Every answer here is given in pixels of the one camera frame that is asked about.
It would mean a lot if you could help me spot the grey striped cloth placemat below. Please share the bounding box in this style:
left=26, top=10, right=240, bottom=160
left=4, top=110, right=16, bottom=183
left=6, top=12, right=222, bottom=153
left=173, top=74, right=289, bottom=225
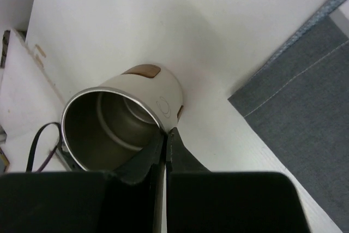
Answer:
left=229, top=0, right=348, bottom=232

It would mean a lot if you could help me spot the black cable loop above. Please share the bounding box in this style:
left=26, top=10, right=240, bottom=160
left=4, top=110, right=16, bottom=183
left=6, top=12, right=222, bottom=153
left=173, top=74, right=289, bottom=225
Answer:
left=26, top=122, right=62, bottom=172

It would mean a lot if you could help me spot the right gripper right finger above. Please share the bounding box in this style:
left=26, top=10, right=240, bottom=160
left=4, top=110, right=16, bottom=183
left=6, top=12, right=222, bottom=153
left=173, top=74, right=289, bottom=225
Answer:
left=166, top=128, right=210, bottom=172

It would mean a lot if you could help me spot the steel cup with white sleeve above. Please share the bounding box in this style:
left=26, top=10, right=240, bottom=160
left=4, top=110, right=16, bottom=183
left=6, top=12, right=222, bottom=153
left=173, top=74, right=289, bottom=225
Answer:
left=61, top=64, right=184, bottom=171

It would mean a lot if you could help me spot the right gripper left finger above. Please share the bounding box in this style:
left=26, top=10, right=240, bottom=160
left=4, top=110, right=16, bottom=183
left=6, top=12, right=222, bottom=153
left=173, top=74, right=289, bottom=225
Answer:
left=114, top=132, right=165, bottom=186

